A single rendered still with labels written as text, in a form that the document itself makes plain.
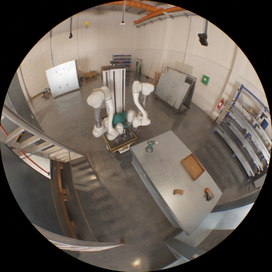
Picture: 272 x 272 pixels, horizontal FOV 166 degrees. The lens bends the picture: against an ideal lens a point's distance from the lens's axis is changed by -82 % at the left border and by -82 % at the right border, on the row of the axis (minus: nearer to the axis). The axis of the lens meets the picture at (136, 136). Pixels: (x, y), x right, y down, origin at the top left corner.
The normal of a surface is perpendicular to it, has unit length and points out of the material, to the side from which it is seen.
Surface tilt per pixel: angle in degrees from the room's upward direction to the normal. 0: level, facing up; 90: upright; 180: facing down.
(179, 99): 78
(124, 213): 0
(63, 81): 90
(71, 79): 90
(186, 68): 90
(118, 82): 90
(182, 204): 0
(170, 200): 0
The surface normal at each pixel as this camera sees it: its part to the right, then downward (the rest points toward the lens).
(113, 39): 0.43, 0.70
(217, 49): -0.90, 0.29
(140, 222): 0.07, -0.66
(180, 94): -0.84, 0.18
